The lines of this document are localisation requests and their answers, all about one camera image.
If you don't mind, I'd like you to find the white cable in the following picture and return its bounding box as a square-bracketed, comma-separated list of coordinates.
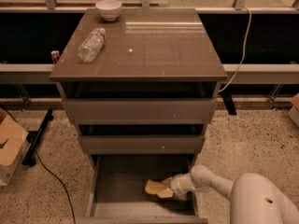
[218, 6, 252, 94]

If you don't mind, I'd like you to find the red soda can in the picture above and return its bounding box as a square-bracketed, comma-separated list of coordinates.
[50, 50, 60, 64]

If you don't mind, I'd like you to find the clear plastic water bottle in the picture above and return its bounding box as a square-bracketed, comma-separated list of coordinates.
[78, 28, 106, 63]

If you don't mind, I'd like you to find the black floor cable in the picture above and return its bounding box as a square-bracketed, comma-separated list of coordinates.
[0, 104, 77, 224]

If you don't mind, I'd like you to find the black floor stand bar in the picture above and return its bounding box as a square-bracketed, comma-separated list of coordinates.
[21, 109, 53, 167]

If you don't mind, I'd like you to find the cardboard box at right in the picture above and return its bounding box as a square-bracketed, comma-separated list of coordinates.
[288, 93, 299, 127]

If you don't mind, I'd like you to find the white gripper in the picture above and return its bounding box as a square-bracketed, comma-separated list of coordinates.
[157, 174, 194, 199]

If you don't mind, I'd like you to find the grey drawer cabinet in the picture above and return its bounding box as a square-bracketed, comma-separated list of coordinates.
[49, 7, 228, 173]

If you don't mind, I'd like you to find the cardboard box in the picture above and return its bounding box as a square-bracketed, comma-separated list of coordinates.
[0, 111, 28, 186]
[288, 93, 299, 127]

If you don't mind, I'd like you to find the yellow sponge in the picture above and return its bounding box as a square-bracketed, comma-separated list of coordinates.
[145, 179, 166, 195]

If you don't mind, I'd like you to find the white ceramic bowl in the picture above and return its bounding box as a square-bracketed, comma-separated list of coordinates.
[95, 0, 122, 21]

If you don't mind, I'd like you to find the grey open bottom drawer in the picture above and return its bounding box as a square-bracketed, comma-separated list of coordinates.
[78, 154, 208, 224]

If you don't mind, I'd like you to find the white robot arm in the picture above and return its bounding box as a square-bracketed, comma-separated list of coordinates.
[156, 165, 299, 224]

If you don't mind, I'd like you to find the grey top drawer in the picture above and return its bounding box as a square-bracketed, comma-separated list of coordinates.
[62, 99, 216, 125]

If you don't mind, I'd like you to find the grey middle drawer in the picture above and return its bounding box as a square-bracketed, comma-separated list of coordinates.
[78, 135, 205, 154]

